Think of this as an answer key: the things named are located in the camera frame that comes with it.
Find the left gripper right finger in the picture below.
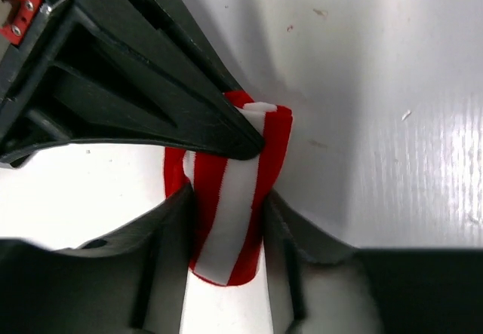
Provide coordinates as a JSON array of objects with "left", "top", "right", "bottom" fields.
[{"left": 263, "top": 192, "right": 482, "bottom": 333}]

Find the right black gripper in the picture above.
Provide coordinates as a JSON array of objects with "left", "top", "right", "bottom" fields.
[{"left": 0, "top": 0, "right": 99, "bottom": 109}]

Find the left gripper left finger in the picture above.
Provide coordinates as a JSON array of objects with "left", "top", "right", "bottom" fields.
[{"left": 1, "top": 185, "right": 195, "bottom": 333}]

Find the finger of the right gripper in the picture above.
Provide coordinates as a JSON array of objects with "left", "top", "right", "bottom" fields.
[{"left": 1, "top": 0, "right": 264, "bottom": 168}]

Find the red white striped santa sock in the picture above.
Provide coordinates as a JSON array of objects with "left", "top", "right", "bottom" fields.
[{"left": 163, "top": 90, "right": 293, "bottom": 287}]

